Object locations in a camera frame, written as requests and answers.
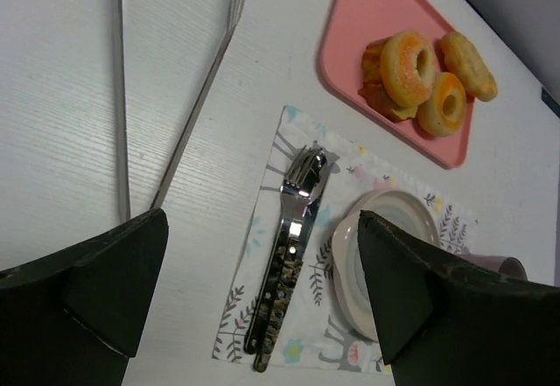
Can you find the sugared ring donut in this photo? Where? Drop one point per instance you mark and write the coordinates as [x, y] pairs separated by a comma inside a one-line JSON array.
[[408, 67]]

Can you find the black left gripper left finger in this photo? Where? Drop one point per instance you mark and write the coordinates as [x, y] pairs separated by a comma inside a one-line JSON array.
[[76, 317]]

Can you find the purple mug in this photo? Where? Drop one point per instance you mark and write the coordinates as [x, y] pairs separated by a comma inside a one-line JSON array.
[[505, 265]]

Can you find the oblong golden bread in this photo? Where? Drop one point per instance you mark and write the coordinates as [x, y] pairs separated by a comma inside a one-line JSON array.
[[462, 58]]

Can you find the pink rectangular tray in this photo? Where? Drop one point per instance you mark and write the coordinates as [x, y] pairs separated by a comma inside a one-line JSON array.
[[355, 23]]

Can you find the metal fork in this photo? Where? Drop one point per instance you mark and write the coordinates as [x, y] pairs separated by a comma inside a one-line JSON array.
[[294, 199]]

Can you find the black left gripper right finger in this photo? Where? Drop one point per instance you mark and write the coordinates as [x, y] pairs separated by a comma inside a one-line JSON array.
[[442, 320]]

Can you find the metal serving tongs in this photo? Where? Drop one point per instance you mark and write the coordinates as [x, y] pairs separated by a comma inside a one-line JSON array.
[[163, 56]]

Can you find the metal spoon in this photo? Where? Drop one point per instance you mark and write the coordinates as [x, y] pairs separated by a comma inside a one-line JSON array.
[[300, 232]]

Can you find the brown pastry under donut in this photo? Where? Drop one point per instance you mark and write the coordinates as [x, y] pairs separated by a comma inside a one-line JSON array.
[[373, 90]]

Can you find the orange glazed ring donut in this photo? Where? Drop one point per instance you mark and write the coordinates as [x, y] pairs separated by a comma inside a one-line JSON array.
[[444, 112]]

